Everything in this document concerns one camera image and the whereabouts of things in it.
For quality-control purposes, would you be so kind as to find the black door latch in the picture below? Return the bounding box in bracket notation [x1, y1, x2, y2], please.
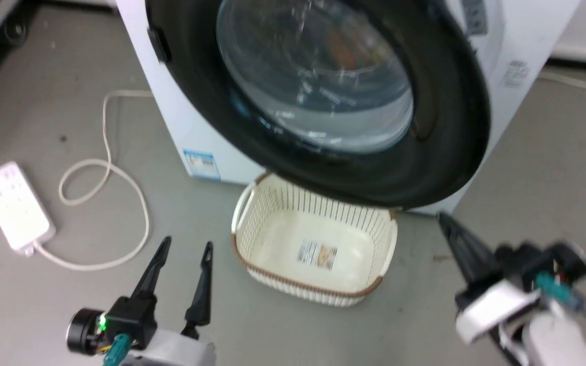
[148, 26, 172, 65]

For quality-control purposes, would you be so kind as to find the white power strip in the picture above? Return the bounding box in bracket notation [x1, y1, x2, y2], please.
[0, 161, 57, 256]

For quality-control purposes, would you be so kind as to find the cream slatted laundry basket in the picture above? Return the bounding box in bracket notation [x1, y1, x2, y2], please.
[230, 172, 399, 309]

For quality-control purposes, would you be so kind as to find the cream power strip cable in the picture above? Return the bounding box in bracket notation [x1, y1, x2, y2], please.
[31, 89, 154, 271]

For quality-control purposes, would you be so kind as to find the barcode label in basket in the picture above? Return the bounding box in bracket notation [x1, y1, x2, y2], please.
[297, 239, 339, 270]

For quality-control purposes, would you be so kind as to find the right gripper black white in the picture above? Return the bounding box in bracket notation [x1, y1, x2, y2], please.
[436, 211, 586, 345]

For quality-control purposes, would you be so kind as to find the white front-load washing machine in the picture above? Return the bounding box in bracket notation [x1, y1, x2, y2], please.
[115, 0, 583, 217]

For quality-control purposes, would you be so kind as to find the black round glass washer door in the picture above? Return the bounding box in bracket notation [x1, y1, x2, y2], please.
[144, 0, 492, 209]

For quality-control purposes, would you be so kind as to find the grey printed side sticker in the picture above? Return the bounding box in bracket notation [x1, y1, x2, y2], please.
[501, 59, 532, 88]

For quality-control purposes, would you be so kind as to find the blue energy label sticker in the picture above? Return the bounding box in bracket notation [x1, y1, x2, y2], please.
[182, 148, 222, 181]

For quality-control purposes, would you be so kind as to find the cream background floor cable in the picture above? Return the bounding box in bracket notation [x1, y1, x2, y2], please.
[537, 71, 586, 95]

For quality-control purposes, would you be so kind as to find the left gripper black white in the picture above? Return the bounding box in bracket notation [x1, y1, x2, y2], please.
[101, 235, 218, 366]

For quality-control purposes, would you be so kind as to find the black caster wheel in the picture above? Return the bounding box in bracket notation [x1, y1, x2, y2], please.
[5, 19, 30, 47]

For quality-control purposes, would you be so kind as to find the teal right gripper cable plug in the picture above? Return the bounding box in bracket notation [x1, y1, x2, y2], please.
[534, 271, 584, 312]

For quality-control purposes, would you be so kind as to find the green left gripper cable plug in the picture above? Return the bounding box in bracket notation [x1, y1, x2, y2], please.
[103, 332, 132, 366]

